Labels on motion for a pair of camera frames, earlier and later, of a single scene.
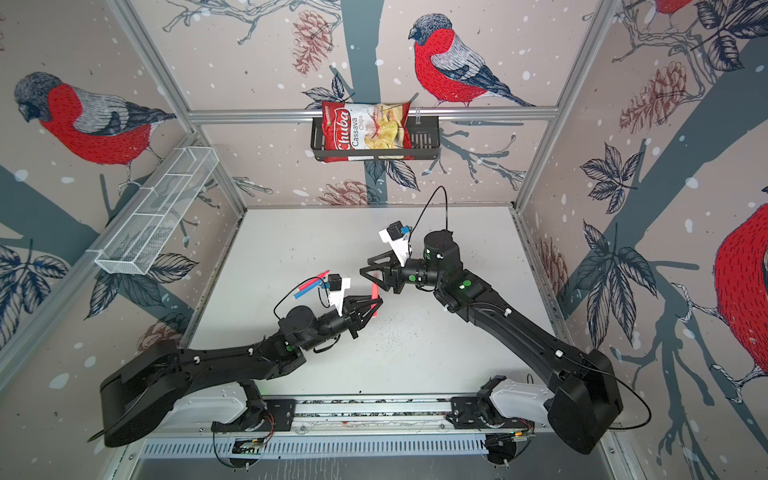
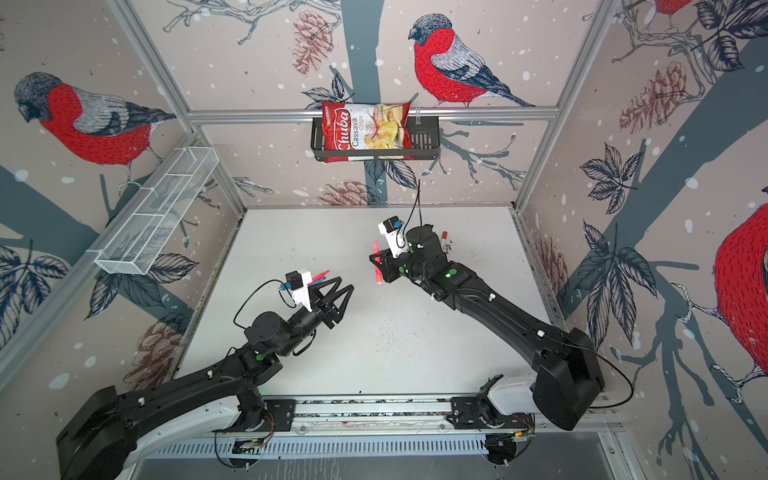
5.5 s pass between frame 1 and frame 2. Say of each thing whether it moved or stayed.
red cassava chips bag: stayed
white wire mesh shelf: stayed
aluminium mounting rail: stayed
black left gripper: moved
